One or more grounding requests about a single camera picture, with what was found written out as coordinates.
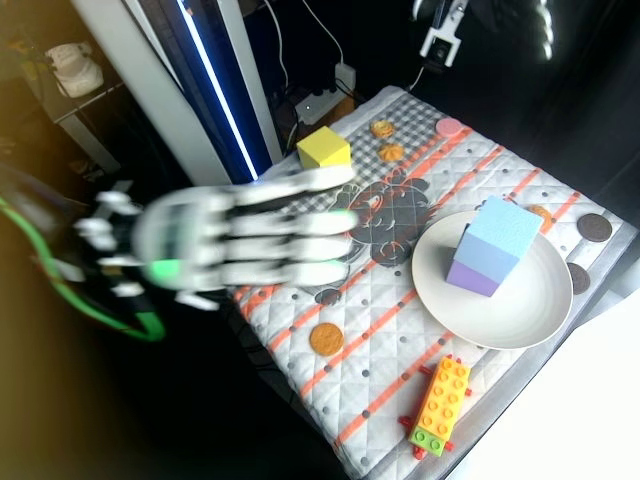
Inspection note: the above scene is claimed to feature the grey metal shelf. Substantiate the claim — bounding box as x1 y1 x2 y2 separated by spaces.
22 49 127 174

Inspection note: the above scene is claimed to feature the white round plate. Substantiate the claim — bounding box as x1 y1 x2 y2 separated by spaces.
410 209 575 352

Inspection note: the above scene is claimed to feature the white tower with blue light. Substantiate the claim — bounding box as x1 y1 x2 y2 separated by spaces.
69 0 285 187

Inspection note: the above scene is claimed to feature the round flat orange cookie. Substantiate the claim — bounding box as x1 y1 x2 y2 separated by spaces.
308 321 346 358

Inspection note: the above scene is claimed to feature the flower-shaped orange cookie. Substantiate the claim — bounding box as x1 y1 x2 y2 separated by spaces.
376 142 406 163

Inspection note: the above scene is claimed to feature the white cable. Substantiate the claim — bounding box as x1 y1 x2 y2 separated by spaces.
263 0 347 67

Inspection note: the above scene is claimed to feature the white plug adapter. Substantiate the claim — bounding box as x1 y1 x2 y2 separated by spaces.
333 61 358 92

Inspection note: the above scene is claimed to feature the green cable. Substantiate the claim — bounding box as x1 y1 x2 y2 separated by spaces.
0 196 167 344

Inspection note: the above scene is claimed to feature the white camera on mount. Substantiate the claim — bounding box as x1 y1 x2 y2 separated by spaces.
411 0 472 70

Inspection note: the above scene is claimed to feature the ridged orange cookie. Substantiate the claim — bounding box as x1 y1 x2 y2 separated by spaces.
527 203 555 235

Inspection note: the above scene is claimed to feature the blue foam block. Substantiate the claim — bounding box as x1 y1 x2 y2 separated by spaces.
451 195 545 284

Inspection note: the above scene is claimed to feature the yellow cube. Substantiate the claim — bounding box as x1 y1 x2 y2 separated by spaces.
295 125 353 172

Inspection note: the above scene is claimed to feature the white and black hand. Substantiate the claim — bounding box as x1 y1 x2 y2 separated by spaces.
131 165 360 313
531 0 557 63

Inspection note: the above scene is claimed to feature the white power strip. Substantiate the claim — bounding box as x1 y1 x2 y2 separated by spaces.
293 91 342 127

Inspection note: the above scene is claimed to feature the orange and green brick vehicle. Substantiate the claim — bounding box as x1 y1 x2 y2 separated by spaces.
396 353 474 460

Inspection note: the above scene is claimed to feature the dark brown disc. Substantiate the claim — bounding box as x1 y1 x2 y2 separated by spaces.
566 261 593 297
575 212 614 244

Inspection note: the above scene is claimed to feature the white shoe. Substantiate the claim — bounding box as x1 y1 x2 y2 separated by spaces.
44 41 105 100

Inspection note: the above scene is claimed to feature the quilt with bear print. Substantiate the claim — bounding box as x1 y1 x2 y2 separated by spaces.
227 84 627 480

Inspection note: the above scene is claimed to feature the swirl orange cookie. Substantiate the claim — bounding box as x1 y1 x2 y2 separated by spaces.
369 119 397 141

